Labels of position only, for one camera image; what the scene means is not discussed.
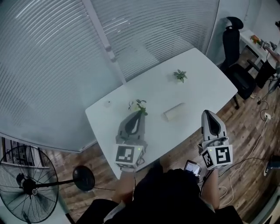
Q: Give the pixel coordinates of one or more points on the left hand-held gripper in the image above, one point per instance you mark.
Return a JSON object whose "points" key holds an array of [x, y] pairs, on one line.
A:
{"points": [[124, 153]]}

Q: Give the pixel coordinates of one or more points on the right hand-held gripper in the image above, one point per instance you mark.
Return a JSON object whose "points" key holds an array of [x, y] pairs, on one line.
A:
{"points": [[222, 154]]}

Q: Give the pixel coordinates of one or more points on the person's left forearm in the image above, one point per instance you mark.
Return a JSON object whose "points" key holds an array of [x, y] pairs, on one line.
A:
{"points": [[123, 188]]}

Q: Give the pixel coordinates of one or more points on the person's right forearm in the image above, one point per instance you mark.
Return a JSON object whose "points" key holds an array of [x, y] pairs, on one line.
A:
{"points": [[211, 188]]}

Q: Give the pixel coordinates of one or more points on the white flower plant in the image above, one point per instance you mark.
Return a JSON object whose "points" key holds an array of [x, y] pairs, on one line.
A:
{"points": [[137, 106]]}

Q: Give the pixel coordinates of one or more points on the smartphone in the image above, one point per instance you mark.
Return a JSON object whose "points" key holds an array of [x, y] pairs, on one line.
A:
{"points": [[192, 168]]}

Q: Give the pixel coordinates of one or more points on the white power strip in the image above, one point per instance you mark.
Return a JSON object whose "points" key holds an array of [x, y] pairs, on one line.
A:
{"points": [[268, 116]]}

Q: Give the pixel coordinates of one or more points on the black office chair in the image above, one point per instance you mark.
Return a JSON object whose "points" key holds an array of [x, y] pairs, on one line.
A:
{"points": [[237, 74]]}

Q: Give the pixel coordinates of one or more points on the small green potted plant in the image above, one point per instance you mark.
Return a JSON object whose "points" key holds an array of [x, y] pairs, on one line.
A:
{"points": [[180, 75]]}

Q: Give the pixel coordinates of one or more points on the black sneaker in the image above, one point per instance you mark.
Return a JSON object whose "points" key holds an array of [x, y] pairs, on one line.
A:
{"points": [[271, 166]]}

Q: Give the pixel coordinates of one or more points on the person's black clothing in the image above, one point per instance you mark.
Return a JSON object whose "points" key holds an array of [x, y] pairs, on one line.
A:
{"points": [[166, 197]]}

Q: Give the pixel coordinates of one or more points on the white side desk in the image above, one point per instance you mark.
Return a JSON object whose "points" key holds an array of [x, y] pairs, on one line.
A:
{"points": [[251, 46]]}

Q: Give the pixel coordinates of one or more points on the orange object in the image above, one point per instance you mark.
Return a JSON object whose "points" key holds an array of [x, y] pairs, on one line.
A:
{"points": [[254, 38]]}

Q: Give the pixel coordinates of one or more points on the white window blind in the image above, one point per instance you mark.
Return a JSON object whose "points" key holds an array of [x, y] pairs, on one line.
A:
{"points": [[43, 70], [157, 28]]}

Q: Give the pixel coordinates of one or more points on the black standing fan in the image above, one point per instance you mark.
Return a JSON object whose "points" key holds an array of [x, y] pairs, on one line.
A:
{"points": [[28, 186]]}

